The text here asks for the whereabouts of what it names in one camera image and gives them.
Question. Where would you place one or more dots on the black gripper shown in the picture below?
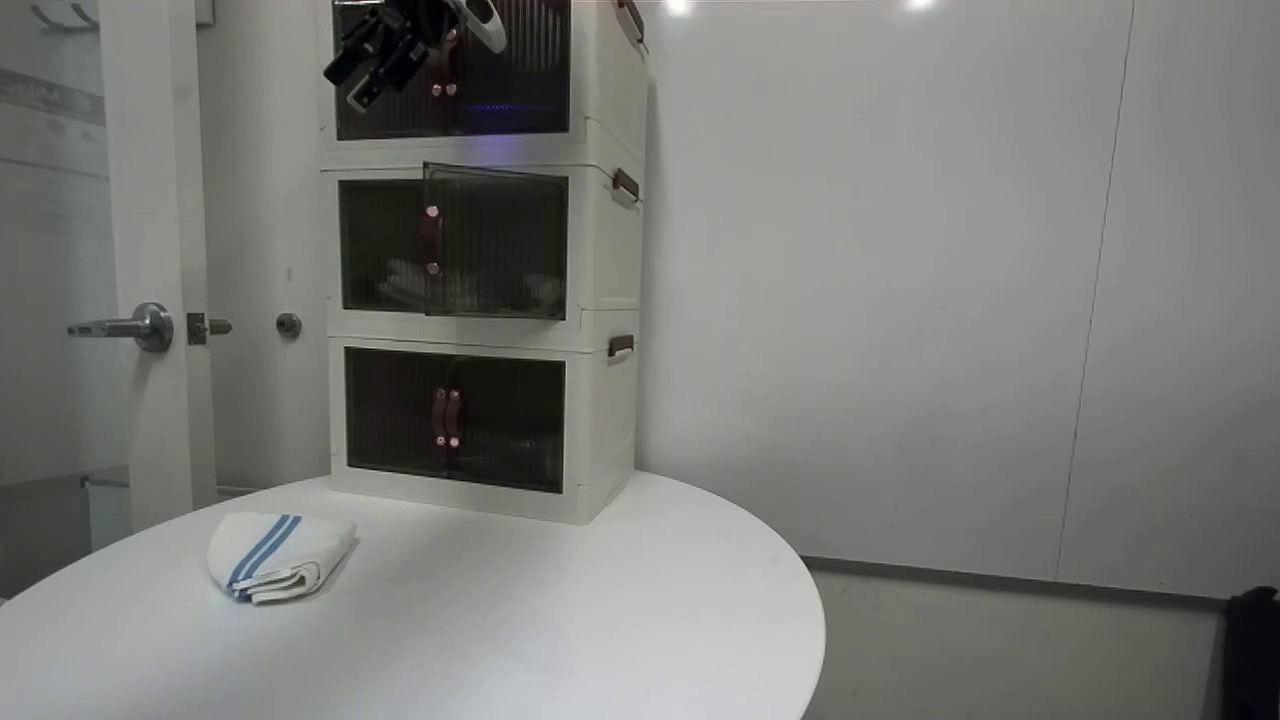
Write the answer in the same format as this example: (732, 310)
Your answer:
(415, 35)

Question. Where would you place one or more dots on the white room door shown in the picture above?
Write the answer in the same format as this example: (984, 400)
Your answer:
(152, 173)

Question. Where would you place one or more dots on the metal door latch plate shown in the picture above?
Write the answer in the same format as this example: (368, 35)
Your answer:
(203, 326)

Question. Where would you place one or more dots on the white three-tier storage cabinet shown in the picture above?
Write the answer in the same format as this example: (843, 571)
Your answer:
(600, 292)

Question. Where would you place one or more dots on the small round metal knob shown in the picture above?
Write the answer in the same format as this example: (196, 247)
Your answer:
(289, 326)

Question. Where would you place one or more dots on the white towel with blue stripes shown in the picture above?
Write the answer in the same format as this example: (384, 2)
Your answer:
(279, 555)

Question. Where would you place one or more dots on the black floor object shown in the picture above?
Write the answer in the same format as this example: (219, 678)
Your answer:
(1253, 660)

